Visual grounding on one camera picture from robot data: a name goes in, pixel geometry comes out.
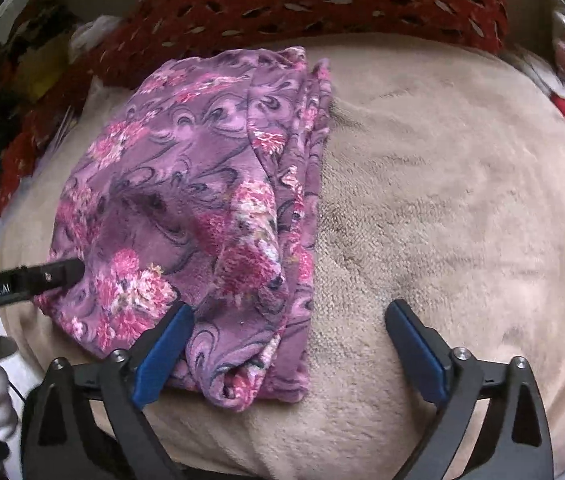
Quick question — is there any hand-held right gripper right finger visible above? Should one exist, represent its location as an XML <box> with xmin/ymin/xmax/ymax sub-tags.
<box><xmin>385</xmin><ymin>299</ymin><xmax>556</xmax><ymax>480</ymax></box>

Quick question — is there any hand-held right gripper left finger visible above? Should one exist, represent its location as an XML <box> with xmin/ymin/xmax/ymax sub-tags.
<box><xmin>20</xmin><ymin>300</ymin><xmax>196</xmax><ymax>480</ymax></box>

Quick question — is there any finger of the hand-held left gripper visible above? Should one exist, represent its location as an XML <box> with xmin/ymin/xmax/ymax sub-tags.
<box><xmin>15</xmin><ymin>258</ymin><xmax>86</xmax><ymax>295</ymax></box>

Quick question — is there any purple floral garment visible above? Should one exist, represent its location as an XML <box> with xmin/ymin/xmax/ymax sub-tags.
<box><xmin>32</xmin><ymin>46</ymin><xmax>336</xmax><ymax>413</ymax></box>

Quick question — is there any beige fleece blanket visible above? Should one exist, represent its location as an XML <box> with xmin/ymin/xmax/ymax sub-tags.
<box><xmin>0</xmin><ymin>32</ymin><xmax>565</xmax><ymax>480</ymax></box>

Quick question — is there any yellow object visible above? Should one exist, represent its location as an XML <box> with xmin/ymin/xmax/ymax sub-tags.
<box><xmin>27</xmin><ymin>62</ymin><xmax>63</xmax><ymax>102</ymax></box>

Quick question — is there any white cloth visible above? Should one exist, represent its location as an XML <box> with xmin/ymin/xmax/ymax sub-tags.
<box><xmin>70</xmin><ymin>15</ymin><xmax>123</xmax><ymax>57</ymax></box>

